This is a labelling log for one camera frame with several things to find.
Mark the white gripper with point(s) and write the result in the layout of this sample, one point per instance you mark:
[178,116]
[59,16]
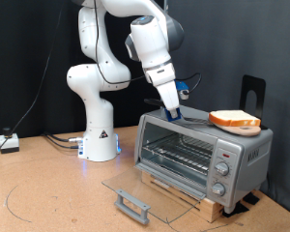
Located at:
[169,96]

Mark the black spatula with blue block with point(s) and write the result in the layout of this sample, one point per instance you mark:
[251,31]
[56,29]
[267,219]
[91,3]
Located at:
[168,116]

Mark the toy bread slice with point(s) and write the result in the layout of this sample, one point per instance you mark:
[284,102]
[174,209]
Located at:
[232,117]

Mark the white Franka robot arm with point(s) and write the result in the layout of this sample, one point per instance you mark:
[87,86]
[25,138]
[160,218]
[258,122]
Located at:
[96,138]

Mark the silver oven knob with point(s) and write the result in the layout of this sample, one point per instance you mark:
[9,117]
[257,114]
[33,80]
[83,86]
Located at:
[218,189]
[222,168]

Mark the silver toaster oven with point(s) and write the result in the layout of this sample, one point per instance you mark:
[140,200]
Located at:
[248,154]

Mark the small round wooden board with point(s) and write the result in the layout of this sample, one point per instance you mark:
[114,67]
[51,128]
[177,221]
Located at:
[245,131]

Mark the black metal bookend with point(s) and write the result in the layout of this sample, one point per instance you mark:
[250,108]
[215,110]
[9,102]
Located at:
[245,83]

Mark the grey backdrop curtain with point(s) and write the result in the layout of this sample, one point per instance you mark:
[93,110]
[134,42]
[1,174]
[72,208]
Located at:
[232,38]

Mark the wooden slatted block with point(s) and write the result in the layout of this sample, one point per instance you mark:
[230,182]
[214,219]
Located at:
[211,210]

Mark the black foam pad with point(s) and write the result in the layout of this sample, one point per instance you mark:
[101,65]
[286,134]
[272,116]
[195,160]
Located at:
[235,210]
[251,198]

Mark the white emergency stop box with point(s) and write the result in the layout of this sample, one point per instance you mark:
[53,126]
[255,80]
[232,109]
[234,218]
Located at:
[9,143]

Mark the black backdrop curtain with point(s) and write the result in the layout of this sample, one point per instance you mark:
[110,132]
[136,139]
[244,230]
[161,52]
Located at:
[16,48]

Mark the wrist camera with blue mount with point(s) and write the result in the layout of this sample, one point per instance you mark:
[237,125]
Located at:
[182,87]

